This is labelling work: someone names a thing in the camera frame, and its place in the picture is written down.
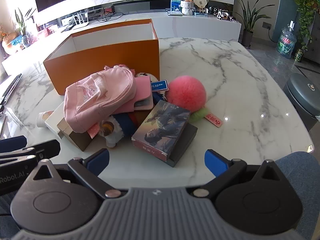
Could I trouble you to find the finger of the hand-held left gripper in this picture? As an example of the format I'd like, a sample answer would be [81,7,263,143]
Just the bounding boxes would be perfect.
[0,135,27,153]
[0,139,61,167]

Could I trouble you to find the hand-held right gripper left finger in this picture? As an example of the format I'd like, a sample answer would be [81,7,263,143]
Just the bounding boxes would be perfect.
[24,148,128,200]

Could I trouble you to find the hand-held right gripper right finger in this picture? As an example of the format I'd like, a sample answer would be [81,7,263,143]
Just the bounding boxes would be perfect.
[192,149,292,198]

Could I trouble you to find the white box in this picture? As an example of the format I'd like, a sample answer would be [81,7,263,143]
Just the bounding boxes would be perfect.
[44,102,68,140]

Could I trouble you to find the dark grey box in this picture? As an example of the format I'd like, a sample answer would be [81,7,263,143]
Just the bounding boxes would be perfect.
[167,124,198,168]

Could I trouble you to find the plush bear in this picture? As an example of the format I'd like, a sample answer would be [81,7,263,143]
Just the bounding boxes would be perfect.
[112,92,167,138]

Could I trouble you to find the illustrated book box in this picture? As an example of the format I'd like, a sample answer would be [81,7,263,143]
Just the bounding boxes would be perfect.
[131,99,192,161]

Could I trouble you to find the pink fluffy pom-pom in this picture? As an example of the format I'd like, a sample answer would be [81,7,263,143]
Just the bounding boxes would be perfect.
[165,75,223,128]

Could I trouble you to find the pink wallet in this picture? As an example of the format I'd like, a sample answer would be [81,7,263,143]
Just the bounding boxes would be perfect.
[132,76,153,112]

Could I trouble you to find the blue white hang tag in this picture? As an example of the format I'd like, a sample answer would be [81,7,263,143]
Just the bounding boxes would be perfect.
[151,79,170,92]

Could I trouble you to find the white crochet doll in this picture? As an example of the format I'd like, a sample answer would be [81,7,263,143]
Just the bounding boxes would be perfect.
[135,71,154,80]

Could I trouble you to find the orange cardboard box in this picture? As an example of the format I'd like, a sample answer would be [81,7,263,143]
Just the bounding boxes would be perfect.
[43,19,160,96]

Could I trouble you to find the brown kraft box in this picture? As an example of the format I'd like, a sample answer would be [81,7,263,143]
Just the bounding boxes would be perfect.
[57,117,94,152]

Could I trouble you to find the white printed cup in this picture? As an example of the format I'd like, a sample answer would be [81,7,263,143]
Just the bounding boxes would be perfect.
[36,111,54,128]

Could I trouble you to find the black remote control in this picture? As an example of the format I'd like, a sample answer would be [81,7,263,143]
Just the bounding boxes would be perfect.
[0,73,23,106]

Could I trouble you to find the dried flowers in pot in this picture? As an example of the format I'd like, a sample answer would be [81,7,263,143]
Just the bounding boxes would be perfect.
[0,25,19,55]

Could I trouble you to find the green plant in blue vase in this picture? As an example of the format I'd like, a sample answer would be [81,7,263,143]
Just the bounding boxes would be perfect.
[14,7,37,48]

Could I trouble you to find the grey round stool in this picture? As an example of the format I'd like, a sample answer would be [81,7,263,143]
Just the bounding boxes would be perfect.
[283,73,320,131]

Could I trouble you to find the red gift boxes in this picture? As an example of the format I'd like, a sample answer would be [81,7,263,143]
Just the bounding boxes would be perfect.
[37,26,59,39]

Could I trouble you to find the white router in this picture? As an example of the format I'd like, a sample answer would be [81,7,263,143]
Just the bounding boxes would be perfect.
[72,11,90,29]

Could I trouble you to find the white marble tv console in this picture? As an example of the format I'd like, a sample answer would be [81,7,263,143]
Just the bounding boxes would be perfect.
[1,9,242,77]

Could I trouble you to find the blue water jug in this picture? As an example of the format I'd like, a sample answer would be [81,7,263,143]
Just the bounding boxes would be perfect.
[277,21,298,59]

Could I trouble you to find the potted green plant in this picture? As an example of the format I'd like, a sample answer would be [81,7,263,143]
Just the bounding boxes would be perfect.
[231,0,275,48]

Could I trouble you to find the black white cow toys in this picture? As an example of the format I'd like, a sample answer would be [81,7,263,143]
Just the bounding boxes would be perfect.
[209,6,236,21]

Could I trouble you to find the silver laptop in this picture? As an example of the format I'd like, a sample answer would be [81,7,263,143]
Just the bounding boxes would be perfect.
[166,9,186,17]

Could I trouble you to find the teddy bear bouquet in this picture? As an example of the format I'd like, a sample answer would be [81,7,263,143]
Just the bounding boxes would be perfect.
[179,0,195,16]

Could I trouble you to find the round paper fan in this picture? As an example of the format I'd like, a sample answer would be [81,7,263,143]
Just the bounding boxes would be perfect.
[192,0,209,14]

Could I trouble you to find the green blue painting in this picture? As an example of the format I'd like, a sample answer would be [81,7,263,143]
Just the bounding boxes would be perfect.
[171,0,187,12]

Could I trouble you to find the hanging ivy plant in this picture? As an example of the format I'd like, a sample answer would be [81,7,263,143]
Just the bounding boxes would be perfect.
[281,0,320,53]

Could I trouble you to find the black cables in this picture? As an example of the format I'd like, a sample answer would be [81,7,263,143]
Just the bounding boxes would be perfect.
[89,6,116,23]

